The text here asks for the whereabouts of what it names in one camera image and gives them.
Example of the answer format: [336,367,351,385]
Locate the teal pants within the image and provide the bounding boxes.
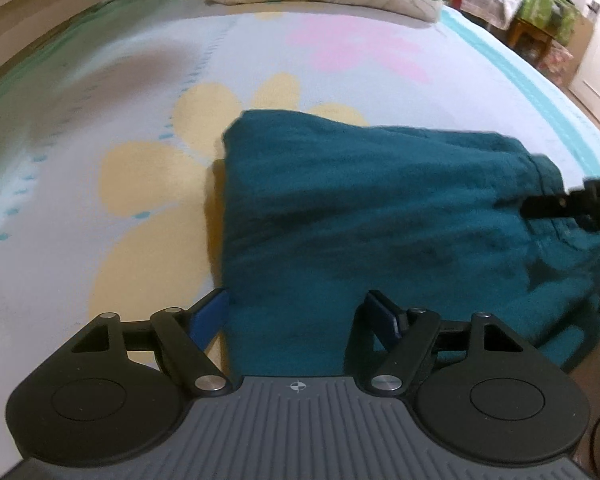
[221,110,600,376]

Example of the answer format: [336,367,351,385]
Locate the wooden side table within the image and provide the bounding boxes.
[505,18,554,64]

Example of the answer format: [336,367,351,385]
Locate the green patterned storage box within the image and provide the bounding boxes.
[516,0,579,46]

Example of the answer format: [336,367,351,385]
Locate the floral light blue bedsheet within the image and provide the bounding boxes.
[0,0,600,477]

